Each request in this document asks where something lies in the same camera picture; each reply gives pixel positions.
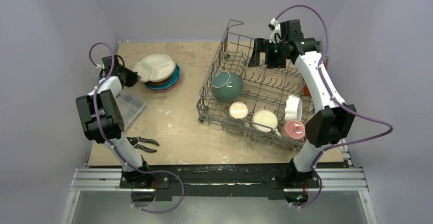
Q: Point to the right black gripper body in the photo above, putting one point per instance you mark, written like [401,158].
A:
[258,53]

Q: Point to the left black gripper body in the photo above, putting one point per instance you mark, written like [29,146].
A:
[129,76]

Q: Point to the cream divided plate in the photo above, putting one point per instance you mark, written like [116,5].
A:
[155,68]

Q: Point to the white scalloped teal bowl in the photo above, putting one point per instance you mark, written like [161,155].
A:
[226,86]

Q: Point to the cream dragon mug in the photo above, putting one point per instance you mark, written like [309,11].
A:
[237,115]

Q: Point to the green floral mug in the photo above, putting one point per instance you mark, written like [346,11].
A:
[265,121]

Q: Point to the pink ghost mug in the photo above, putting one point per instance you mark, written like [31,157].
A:
[294,130]

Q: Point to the orange red plate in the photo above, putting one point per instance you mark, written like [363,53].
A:
[306,88]

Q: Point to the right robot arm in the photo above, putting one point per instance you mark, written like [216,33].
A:
[333,118]

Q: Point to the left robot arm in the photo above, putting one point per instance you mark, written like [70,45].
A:
[102,121]

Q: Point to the yellow patterned plate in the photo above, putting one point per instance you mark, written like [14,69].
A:
[159,83]

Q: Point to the clear plastic tray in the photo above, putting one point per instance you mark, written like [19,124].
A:
[130,107]

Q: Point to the teal blue plate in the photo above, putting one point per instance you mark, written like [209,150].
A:
[175,77]

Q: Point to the black pruning shears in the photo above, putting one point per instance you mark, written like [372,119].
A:
[139,143]

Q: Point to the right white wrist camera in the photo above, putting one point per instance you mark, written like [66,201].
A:
[275,36]

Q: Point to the grey wire dish rack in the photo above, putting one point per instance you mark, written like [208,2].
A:
[263,89]

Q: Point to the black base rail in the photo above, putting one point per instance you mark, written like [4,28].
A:
[223,180]

